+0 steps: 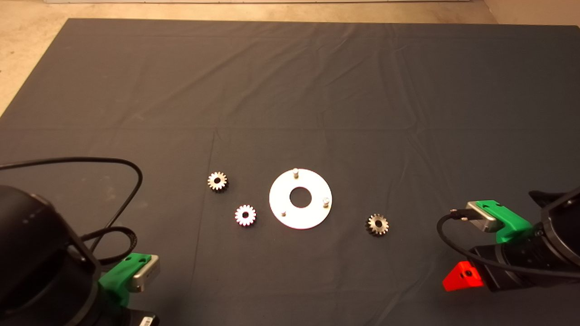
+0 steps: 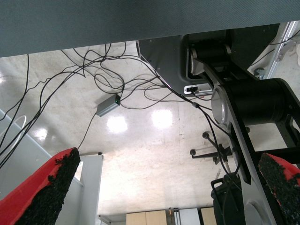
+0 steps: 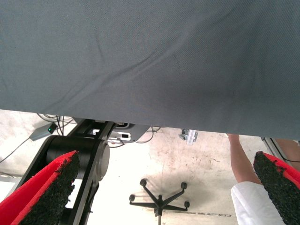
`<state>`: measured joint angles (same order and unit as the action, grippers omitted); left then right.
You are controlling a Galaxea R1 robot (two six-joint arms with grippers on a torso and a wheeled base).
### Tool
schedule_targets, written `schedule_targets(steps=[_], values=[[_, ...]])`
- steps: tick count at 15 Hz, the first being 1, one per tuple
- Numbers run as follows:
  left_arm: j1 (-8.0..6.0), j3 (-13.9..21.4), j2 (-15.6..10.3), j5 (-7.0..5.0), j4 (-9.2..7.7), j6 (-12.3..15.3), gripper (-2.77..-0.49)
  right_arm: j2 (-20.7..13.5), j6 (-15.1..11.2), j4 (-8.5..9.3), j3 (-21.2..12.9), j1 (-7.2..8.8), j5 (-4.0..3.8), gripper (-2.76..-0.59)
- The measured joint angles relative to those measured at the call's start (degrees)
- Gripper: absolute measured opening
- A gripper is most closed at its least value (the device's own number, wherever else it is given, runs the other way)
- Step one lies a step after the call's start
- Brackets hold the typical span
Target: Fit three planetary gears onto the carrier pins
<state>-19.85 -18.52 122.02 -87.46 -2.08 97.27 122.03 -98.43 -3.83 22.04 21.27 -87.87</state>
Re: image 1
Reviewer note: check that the dark grey table cloth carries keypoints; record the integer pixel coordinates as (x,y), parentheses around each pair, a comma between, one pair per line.
(317,90)

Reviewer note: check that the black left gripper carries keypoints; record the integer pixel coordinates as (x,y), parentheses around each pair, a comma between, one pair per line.
(136,318)

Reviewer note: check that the green left camera mount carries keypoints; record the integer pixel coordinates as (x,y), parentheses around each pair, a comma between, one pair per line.
(115,276)

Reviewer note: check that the green right camera mount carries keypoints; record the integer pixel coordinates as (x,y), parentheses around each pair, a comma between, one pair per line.
(509,222)

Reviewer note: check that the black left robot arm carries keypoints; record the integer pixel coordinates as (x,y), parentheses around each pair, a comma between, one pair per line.
(36,253)

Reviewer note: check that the steel planetary gear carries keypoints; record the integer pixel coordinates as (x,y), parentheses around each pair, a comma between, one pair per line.
(213,177)
(240,220)
(372,229)

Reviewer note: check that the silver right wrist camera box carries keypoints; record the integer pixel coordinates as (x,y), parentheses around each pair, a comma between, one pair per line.
(482,217)

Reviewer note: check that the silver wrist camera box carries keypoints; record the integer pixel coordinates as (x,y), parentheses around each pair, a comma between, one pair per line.
(145,271)
(482,217)

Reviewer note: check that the round metal carrier plate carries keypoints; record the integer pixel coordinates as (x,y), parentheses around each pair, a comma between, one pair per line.
(281,201)

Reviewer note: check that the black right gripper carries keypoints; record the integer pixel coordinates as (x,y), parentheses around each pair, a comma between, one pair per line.
(507,258)

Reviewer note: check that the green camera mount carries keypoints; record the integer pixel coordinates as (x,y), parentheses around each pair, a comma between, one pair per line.
(509,222)
(115,276)

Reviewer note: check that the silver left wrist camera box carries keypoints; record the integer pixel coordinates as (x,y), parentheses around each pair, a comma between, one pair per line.
(145,271)

